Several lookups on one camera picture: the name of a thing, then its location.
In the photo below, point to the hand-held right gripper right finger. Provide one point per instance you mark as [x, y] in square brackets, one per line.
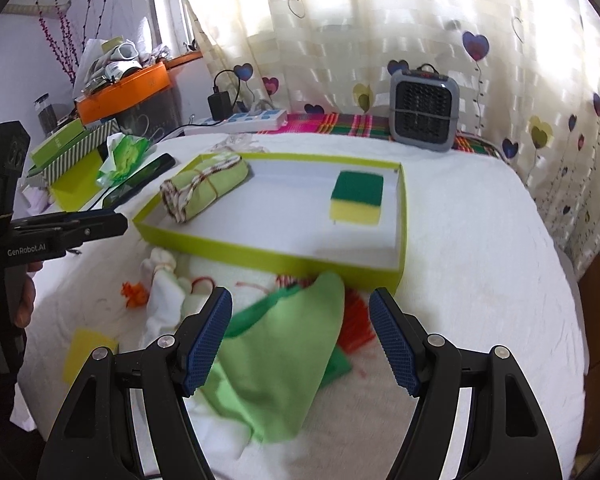
[394, 342]

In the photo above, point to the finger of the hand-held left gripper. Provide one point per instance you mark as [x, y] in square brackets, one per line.
[55, 237]
[100, 221]

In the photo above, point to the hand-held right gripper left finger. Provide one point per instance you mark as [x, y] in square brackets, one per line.
[207, 342]

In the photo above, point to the light green cloth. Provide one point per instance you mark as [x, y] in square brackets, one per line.
[280, 350]

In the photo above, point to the orange yarn tassel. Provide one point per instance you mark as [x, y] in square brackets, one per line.
[134, 294]

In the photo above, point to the lime green cardboard box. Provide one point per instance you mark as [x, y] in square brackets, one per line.
[280, 195]

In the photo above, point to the person's left forearm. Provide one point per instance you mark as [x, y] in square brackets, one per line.
[0, 400]

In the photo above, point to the person's left hand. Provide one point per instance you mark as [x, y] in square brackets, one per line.
[27, 300]

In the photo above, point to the yellow-green paper sheet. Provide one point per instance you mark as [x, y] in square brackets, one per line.
[75, 187]

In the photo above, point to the black smartphone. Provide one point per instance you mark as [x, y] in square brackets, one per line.
[140, 180]

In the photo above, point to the green tissue packet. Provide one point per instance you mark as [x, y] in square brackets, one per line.
[125, 157]

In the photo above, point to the striped gift box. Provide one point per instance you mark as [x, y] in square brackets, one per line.
[65, 152]

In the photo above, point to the dark glass jar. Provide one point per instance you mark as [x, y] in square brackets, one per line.
[45, 115]

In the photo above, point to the rolled green cloth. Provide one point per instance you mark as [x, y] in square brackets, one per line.
[202, 187]

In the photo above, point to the orange tray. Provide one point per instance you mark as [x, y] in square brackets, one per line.
[125, 92]

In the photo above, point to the green and yellow sponge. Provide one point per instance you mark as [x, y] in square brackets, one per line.
[357, 200]

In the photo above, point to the pink dried flower branches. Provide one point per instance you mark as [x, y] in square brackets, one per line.
[60, 45]

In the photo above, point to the black power adapter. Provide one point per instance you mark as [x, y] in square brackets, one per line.
[220, 105]

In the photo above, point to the white power strip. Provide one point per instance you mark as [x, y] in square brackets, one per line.
[250, 120]

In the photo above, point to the colourful plaid blanket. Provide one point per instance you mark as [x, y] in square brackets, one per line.
[350, 125]

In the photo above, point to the grey space heater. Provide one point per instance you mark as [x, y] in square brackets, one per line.
[424, 110]

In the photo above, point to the heart print curtain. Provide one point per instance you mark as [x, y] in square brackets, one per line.
[405, 20]

